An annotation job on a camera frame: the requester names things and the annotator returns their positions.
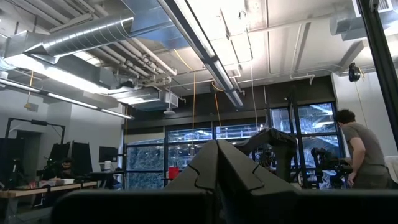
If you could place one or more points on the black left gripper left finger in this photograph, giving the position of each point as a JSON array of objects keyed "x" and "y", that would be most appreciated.
[{"x": 124, "y": 208}]

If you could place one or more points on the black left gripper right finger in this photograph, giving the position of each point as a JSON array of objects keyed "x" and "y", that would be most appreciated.
[{"x": 311, "y": 208}]

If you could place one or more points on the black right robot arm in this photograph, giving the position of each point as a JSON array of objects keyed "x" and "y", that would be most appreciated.
[{"x": 280, "y": 143}]

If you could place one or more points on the background black robot arm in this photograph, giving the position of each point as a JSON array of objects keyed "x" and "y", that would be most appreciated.
[{"x": 326, "y": 161}]

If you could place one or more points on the white canister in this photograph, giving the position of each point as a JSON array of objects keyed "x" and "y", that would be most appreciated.
[{"x": 107, "y": 165}]

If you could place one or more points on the black background monitor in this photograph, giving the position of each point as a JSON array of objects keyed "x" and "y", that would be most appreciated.
[{"x": 108, "y": 154}]

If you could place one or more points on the red container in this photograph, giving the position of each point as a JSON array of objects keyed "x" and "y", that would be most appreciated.
[{"x": 173, "y": 172}]

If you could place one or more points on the person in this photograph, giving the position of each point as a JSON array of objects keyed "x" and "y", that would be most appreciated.
[
  {"x": 363, "y": 146},
  {"x": 65, "y": 169}
]

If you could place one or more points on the wooden work table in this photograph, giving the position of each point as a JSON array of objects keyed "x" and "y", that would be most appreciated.
[{"x": 46, "y": 188}]

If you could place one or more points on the ceiling air unit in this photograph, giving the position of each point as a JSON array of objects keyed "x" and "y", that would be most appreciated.
[{"x": 146, "y": 98}]

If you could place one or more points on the long ceiling light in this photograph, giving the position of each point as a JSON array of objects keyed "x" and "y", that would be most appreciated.
[
  {"x": 199, "y": 46},
  {"x": 71, "y": 101}
]

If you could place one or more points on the background black rig frame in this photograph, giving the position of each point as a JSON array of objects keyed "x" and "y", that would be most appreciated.
[{"x": 37, "y": 122}]

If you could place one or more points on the silver ventilation duct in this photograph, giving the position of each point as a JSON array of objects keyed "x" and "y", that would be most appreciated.
[{"x": 87, "y": 34}]

